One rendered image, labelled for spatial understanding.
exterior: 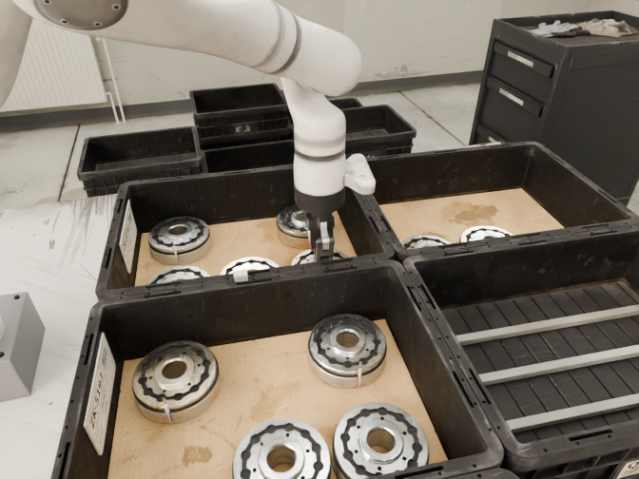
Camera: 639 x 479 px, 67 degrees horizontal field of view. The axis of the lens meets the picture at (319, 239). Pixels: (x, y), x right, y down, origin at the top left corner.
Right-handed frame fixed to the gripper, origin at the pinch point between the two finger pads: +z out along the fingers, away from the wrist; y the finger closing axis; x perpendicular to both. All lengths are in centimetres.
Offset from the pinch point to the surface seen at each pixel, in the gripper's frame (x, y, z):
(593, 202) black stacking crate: 47.2, -2.2, -5.3
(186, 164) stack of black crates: -34, -90, 28
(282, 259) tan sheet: -5.9, -3.4, 2.5
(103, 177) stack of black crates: -60, -86, 28
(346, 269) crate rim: 2.0, 11.9, -7.3
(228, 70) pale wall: -27, -293, 59
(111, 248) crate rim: -30.1, 3.3, -7.5
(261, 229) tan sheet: -9.3, -12.9, 2.5
